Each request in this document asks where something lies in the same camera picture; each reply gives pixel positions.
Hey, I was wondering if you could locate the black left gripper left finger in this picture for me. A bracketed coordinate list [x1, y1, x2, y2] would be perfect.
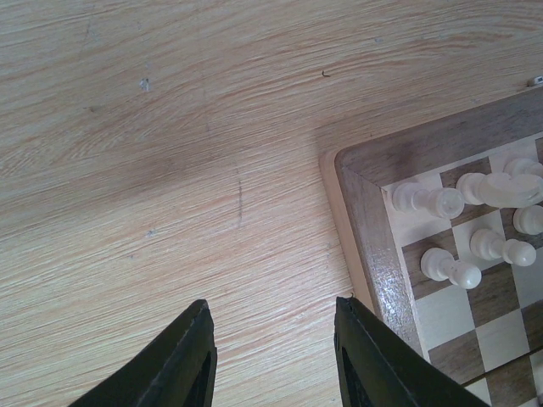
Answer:
[71, 299, 217, 406]

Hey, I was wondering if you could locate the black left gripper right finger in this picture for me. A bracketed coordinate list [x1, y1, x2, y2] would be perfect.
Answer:
[334, 297, 486, 406]

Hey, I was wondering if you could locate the wooden chessboard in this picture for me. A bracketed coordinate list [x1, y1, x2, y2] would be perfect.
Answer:
[321, 88, 542, 406]

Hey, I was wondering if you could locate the white chess pawn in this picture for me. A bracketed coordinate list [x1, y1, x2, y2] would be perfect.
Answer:
[469, 229, 536, 267]
[512, 205, 543, 236]
[420, 248, 482, 290]

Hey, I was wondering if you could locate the white rook piece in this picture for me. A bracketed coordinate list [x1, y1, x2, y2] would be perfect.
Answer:
[391, 182, 465, 220]

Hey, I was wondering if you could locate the white knight piece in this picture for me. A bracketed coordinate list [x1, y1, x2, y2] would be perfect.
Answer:
[456, 173, 542, 209]

